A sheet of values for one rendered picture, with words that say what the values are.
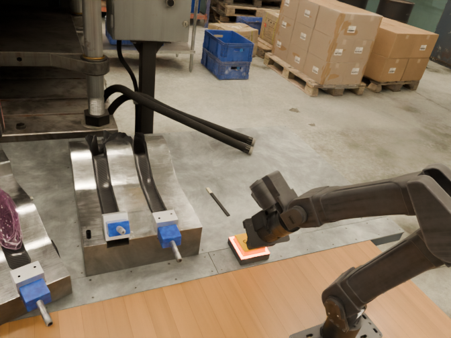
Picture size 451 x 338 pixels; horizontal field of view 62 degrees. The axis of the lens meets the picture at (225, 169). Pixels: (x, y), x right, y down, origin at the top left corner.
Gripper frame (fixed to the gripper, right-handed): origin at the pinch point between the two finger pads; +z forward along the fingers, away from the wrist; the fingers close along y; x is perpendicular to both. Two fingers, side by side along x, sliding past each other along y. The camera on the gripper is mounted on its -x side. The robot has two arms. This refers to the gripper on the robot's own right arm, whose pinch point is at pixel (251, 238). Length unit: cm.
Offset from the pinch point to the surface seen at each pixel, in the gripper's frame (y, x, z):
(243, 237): 1.0, -0.7, 1.8
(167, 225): 20.8, -5.5, -2.7
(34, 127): 49, -59, 51
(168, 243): 21.5, -1.3, -3.7
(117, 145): 26.9, -32.9, 13.4
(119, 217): 31.0, -8.5, -3.5
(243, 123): -116, -132, 195
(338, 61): -253, -205, 191
